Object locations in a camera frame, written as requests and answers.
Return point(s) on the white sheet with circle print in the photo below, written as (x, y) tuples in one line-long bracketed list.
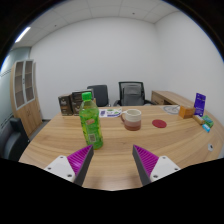
[(171, 109)]

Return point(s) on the black mesh office chair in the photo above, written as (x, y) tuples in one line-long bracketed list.
[(132, 94)]

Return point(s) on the wooden side desk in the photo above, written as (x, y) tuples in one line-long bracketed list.
[(168, 97)]

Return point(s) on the orange cardboard box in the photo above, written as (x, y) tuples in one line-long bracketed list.
[(186, 112)]

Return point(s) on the small round table grommet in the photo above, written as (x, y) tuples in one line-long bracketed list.
[(210, 147)]

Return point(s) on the flat round red coaster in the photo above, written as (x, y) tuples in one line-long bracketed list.
[(159, 123)]

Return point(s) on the small tan box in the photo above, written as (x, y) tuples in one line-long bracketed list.
[(198, 119)]

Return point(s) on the wooden shelf cabinet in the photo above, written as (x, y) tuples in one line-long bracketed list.
[(26, 106)]

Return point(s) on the green drink bottle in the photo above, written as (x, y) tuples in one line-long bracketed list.
[(90, 123)]

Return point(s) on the dark grey chair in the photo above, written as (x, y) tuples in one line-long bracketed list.
[(99, 94)]

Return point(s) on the blue packet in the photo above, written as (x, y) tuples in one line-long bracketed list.
[(206, 128)]

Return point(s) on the small dark brown box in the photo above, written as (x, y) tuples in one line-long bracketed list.
[(65, 105)]

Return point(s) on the black armchair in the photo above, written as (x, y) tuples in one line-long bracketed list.
[(11, 140)]

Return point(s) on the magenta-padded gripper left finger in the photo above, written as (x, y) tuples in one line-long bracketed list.
[(63, 166)]

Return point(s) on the green packet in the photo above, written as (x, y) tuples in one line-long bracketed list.
[(208, 120)]

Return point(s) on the rectangular ceiling light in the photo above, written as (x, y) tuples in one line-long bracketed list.
[(22, 34)]

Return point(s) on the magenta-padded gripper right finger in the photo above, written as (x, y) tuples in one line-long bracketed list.
[(161, 166)]

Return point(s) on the white and brown mug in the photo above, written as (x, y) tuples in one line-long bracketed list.
[(133, 120)]

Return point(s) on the purple pouch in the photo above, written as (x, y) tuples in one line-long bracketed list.
[(200, 104)]

